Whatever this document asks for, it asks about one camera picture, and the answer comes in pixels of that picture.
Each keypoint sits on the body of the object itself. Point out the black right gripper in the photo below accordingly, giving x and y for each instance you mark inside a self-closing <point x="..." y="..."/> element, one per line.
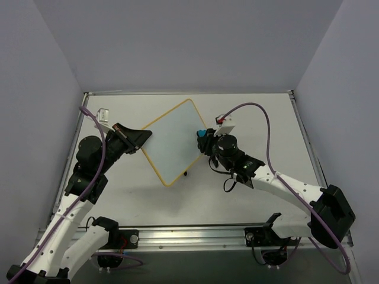
<point x="208" y="142"/>

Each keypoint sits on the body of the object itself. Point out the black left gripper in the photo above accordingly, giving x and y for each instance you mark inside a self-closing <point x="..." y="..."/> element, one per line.
<point x="125" y="139"/>

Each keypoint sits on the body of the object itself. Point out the blue whiteboard eraser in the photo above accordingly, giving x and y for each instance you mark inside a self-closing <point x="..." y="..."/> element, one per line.
<point x="201" y="133"/>

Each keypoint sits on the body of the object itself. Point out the yellow framed whiteboard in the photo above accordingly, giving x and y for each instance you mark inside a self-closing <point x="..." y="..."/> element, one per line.
<point x="172" y="148"/>

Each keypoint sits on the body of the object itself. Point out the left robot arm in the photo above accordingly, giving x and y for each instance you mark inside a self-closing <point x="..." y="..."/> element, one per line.
<point x="55" y="259"/>

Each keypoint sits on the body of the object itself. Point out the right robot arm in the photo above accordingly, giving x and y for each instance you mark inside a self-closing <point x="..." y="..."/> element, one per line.
<point x="331" y="215"/>

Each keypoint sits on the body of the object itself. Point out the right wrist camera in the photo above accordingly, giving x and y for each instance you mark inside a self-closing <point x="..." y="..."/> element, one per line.
<point x="224" y="125"/>

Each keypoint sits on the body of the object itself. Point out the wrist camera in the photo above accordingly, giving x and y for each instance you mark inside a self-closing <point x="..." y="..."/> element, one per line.
<point x="224" y="125"/>
<point x="102" y="116"/>

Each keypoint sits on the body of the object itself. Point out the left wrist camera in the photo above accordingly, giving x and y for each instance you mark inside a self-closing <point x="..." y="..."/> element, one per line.
<point x="102" y="116"/>

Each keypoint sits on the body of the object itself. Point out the aluminium front rail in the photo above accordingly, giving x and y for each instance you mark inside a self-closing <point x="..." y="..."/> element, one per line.
<point x="203" y="238"/>

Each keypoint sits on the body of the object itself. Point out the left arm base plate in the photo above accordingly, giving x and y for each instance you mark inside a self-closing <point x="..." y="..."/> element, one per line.
<point x="124" y="239"/>

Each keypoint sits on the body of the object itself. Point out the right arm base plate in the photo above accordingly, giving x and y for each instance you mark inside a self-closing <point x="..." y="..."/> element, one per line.
<point x="262" y="237"/>

